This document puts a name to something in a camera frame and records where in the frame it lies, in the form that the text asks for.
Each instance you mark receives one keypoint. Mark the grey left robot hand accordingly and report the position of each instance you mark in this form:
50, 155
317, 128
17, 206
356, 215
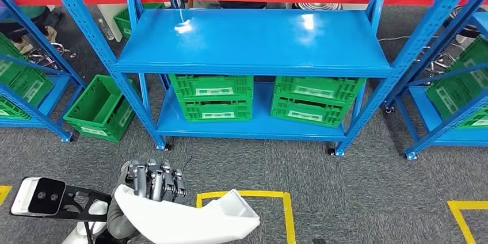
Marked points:
156, 181

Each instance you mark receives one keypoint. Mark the white curved plastic part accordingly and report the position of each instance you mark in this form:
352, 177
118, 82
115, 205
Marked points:
183, 219

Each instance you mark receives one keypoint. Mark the open empty green crate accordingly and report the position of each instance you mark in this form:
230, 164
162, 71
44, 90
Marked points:
95, 109

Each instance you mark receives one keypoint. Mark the blue metal shelving rack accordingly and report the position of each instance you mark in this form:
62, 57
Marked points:
431, 120
251, 40
49, 101

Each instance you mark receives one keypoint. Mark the yellow floor tape square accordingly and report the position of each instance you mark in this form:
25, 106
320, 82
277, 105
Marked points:
469, 205
4, 192
288, 215

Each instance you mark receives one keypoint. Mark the clear plastic bottle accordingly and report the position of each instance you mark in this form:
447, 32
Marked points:
106, 29

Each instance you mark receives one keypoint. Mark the chrome chair base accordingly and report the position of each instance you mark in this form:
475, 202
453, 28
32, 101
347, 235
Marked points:
438, 63
49, 55

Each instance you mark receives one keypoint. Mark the black round ringed stool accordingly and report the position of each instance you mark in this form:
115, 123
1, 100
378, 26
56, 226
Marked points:
318, 5

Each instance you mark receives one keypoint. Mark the black camera bracket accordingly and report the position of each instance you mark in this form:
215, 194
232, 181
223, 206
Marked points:
87, 190

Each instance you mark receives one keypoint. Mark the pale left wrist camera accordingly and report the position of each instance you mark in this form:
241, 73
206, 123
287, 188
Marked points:
34, 196

